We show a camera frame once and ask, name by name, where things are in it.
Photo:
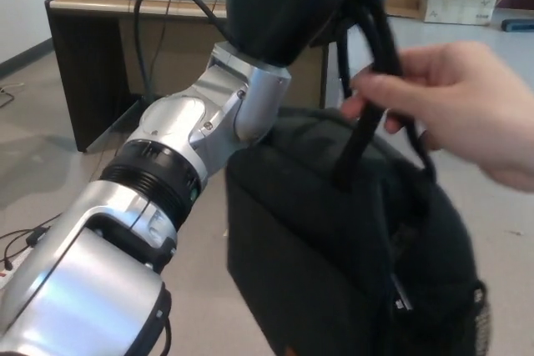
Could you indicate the dark brown desk beige top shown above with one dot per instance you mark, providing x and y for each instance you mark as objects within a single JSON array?
[{"x": 92, "y": 64}]

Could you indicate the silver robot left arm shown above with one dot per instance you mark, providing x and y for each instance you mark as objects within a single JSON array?
[{"x": 83, "y": 281}]

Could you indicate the blue flat object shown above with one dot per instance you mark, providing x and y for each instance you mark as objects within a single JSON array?
[{"x": 519, "y": 25}]

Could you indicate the white power strip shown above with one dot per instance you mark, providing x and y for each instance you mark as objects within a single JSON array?
[{"x": 12, "y": 268}]

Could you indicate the person bare hand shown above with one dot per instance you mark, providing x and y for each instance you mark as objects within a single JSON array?
[{"x": 459, "y": 93}]

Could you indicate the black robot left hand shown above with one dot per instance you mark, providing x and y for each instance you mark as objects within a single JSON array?
[{"x": 275, "y": 6}]

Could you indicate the black lunch bag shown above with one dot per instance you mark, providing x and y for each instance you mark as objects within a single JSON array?
[{"x": 313, "y": 239}]

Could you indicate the black power adapter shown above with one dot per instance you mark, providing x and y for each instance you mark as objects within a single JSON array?
[{"x": 36, "y": 236}]

